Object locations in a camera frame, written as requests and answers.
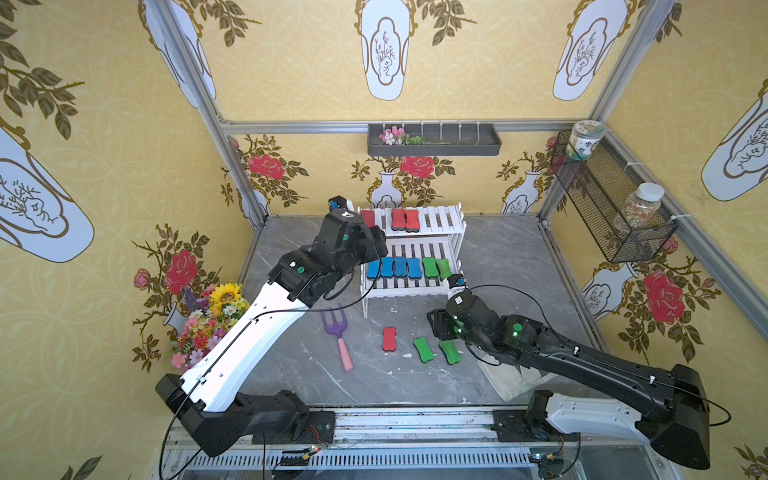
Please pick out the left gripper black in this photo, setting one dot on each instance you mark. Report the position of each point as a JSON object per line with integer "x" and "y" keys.
{"x": 365, "y": 228}

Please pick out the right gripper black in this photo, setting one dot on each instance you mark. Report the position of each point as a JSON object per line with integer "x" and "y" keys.
{"x": 441, "y": 322}

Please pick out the red eraser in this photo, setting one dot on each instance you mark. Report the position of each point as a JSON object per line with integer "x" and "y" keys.
{"x": 412, "y": 224}
{"x": 398, "y": 220}
{"x": 389, "y": 343}
{"x": 369, "y": 218}

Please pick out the green eraser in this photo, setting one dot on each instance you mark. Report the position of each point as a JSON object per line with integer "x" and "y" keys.
{"x": 451, "y": 354}
{"x": 423, "y": 349}
{"x": 444, "y": 268}
{"x": 430, "y": 268}

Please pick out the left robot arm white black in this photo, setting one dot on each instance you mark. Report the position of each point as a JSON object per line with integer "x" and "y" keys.
{"x": 207, "y": 399}

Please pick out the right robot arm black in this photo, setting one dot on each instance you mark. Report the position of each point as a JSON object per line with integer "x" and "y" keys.
{"x": 669, "y": 407}

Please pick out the white two-tier slatted shelf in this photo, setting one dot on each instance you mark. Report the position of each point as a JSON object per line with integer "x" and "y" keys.
{"x": 423, "y": 246}

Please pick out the blue eraser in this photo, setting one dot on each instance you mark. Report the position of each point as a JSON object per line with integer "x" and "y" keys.
{"x": 414, "y": 268}
{"x": 373, "y": 270}
{"x": 400, "y": 267}
{"x": 387, "y": 267}

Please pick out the grey work glove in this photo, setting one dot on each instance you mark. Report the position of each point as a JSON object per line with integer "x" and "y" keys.
{"x": 510, "y": 382}

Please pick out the small pink flower sprig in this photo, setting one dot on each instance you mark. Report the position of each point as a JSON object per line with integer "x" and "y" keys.
{"x": 398, "y": 136}

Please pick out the flower arrangement white fence planter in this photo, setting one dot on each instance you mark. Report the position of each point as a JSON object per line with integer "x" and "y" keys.
{"x": 199, "y": 323}

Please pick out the clear jar white lid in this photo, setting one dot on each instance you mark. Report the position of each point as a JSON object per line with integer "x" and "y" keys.
{"x": 639, "y": 207}

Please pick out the jar with green label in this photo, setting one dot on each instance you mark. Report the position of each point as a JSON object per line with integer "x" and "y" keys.
{"x": 584, "y": 137}

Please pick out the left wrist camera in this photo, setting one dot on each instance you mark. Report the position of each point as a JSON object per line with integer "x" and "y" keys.
{"x": 339, "y": 202}

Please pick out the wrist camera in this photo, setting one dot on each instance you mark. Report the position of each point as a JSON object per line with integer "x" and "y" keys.
{"x": 456, "y": 284}
{"x": 339, "y": 202}

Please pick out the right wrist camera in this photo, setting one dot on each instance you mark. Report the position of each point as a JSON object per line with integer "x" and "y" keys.
{"x": 456, "y": 284}

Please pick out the purple garden fork pink handle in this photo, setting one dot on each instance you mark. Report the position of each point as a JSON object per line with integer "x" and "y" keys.
{"x": 335, "y": 323}

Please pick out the white slotted cable duct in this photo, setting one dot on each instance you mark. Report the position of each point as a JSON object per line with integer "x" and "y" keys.
{"x": 376, "y": 459}

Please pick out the dark grey wall tray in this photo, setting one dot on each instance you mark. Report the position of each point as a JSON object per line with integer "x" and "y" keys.
{"x": 443, "y": 139}

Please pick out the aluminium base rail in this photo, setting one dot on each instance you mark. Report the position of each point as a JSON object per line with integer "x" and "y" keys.
{"x": 424, "y": 424}

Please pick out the black wire wall basket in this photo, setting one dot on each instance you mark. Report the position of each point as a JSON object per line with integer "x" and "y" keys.
{"x": 598, "y": 187}

